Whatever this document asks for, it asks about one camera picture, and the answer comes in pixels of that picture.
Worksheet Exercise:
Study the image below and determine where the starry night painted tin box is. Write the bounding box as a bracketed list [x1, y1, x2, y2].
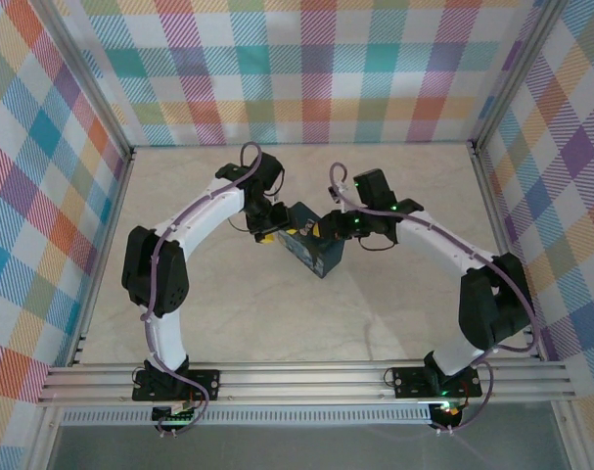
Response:
[275, 201, 345, 279]

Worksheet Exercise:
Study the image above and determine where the left controller circuit board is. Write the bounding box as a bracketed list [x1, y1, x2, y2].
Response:
[152, 400, 200, 425]

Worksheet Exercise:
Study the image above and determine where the controller circuit board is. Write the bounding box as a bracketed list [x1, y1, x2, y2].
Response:
[152, 400, 200, 425]
[431, 400, 462, 427]

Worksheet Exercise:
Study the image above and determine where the right controller circuit board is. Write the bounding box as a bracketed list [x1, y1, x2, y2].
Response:
[431, 400, 462, 427]

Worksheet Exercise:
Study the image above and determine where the aluminium table side rail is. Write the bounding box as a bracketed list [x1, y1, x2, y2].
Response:
[469, 141, 571, 364]
[67, 146, 137, 368]

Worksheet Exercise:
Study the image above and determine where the aluminium mounting rail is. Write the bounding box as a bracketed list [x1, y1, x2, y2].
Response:
[36, 364, 579, 407]

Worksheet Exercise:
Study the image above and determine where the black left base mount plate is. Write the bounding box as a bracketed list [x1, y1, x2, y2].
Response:
[132, 369, 222, 402]

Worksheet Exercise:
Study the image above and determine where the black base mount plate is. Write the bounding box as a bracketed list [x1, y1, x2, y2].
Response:
[132, 369, 222, 402]
[392, 365, 483, 399]

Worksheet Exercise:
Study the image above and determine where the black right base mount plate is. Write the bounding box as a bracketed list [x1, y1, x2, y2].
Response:
[392, 365, 483, 399]

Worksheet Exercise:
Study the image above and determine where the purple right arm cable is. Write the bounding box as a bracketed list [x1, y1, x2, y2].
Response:
[328, 162, 540, 354]

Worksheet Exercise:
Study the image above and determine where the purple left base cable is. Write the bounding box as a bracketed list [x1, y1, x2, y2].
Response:
[138, 374, 212, 438]

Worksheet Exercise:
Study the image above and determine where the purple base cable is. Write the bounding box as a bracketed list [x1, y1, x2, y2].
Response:
[433, 361, 497, 437]
[138, 374, 212, 438]

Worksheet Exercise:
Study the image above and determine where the slotted grey cable duct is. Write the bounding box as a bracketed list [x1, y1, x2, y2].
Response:
[61, 408, 433, 426]

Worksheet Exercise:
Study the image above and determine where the aluminium frame post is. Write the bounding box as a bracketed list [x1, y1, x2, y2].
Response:
[471, 0, 568, 151]
[30, 0, 135, 154]

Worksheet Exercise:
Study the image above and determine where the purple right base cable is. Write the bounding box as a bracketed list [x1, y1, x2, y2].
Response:
[433, 361, 497, 437]

